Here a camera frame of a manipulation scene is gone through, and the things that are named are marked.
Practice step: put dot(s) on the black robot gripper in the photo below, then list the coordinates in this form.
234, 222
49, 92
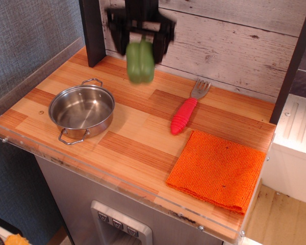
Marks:
122, 21

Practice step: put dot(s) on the green toy bell pepper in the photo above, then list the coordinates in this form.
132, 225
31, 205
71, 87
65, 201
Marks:
140, 61

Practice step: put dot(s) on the stainless steel pot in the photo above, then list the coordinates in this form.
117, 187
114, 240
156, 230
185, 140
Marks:
82, 111

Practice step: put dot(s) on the orange folded cloth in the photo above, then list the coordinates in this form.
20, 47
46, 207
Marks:
218, 171

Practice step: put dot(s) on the grey toy fridge cabinet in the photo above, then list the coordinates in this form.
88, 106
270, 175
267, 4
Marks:
74, 193

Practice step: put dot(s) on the white toy sink unit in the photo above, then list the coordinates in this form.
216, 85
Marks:
285, 168

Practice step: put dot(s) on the yellow black object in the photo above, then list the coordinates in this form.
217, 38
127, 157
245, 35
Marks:
14, 239

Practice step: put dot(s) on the dark left shelf post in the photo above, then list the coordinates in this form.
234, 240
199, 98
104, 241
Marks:
93, 31

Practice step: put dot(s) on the dark shelf post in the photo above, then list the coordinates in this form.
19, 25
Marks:
93, 31
290, 75

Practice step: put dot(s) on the red handled toy fork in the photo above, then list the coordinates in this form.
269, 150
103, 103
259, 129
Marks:
183, 114

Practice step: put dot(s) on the clear acrylic guard rail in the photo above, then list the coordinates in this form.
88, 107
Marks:
135, 165

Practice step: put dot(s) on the dark right shelf post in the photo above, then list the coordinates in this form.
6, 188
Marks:
290, 75

